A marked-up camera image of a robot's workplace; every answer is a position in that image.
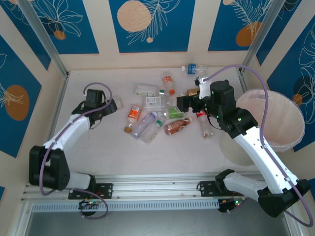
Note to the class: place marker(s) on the clear bottle green cap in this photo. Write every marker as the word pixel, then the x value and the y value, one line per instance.
pixel 151 132

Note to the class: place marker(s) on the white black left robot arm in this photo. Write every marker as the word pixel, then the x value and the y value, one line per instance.
pixel 66 130

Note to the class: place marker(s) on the small clear plastic bottle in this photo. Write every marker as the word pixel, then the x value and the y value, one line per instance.
pixel 119 102

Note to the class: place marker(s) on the small circuit board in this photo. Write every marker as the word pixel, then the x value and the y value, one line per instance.
pixel 86 203
pixel 231 205

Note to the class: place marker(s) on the aluminium frame post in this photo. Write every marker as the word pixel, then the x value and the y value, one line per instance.
pixel 44 37
pixel 259 37

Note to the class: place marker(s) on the grey metal base panel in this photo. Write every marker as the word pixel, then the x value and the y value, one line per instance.
pixel 160 223

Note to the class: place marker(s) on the clear bottle white barcode label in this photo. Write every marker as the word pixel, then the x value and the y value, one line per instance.
pixel 153 101

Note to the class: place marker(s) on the orange label bottle tan cap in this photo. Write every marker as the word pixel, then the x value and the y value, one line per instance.
pixel 134 114

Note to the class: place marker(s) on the blue-cap bottle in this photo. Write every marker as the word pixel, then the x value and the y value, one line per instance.
pixel 192 68

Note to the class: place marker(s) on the clear bottle pale blue cap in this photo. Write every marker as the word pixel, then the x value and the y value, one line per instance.
pixel 144 125

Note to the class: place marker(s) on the white label square bottle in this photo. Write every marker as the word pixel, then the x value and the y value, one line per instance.
pixel 146 89

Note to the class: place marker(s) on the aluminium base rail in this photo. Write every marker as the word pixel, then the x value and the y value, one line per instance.
pixel 152 186

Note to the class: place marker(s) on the red gold label tea bottle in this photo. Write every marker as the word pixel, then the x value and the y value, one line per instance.
pixel 192 92

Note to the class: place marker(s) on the aluminium table edge strip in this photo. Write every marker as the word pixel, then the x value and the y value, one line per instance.
pixel 60 103
pixel 242 79

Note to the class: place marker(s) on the green label clear bottle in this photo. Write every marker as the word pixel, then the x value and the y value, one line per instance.
pixel 173 112

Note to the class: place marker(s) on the red label cola bottle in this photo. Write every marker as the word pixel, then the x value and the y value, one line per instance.
pixel 204 123

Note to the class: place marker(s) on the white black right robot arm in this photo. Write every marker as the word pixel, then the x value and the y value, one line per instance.
pixel 265 157

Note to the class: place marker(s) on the brown tea bottle red label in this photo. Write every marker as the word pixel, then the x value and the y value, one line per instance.
pixel 176 126

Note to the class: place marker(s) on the beige round waste bin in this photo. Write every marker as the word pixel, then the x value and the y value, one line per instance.
pixel 236 152

